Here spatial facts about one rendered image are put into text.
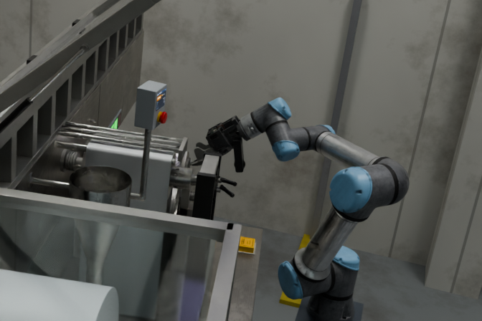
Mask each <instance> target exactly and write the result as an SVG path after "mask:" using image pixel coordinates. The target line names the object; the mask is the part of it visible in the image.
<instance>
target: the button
mask: <svg viewBox="0 0 482 321"><path fill-rule="evenodd" d="M254 245H255V239H252V238H247V237H243V236H241V237H240V245H239V251H244V252H250V253H253V251H254Z"/></svg>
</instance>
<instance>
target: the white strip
mask: <svg viewBox="0 0 482 321"><path fill-rule="evenodd" d="M54 147H56V148H64V149H69V150H78V151H83V152H86V159H85V167H88V166H109V167H113V168H117V169H120V170H122V171H124V172H126V173H127V174H128V175H129V176H130V177H131V179H132V187H131V193H140V185H141V169H142V160H143V151H139V150H131V149H125V148H117V147H111V146H106V145H98V144H92V143H88V145H84V144H79V143H70V142H65V141H60V140H56V141H55V143H54ZM172 157H173V156H172V155H163V154H158V153H149V161H148V176H147V184H146V199H145V200H144V201H140V200H135V199H131V204H130V208H135V209H143V210H148V211H157V212H162V213H166V205H167V198H168V190H169V177H170V170H171V165H173V166H175V163H176V159H175V158H172Z"/></svg>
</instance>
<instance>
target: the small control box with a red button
mask: <svg viewBox="0 0 482 321"><path fill-rule="evenodd" d="M166 88H167V85H166V84H163V83H160V82H154V81H150V80H149V81H147V82H145V83H144V84H142V85H141V86H139V87H138V88H137V95H136V112H135V121H134V126H136V127H139V128H144V129H147V130H154V129H155V128H156V127H158V126H159V125H160V124H164V123H165V122H166V119H167V113H166V112H164V110H165V102H166Z"/></svg>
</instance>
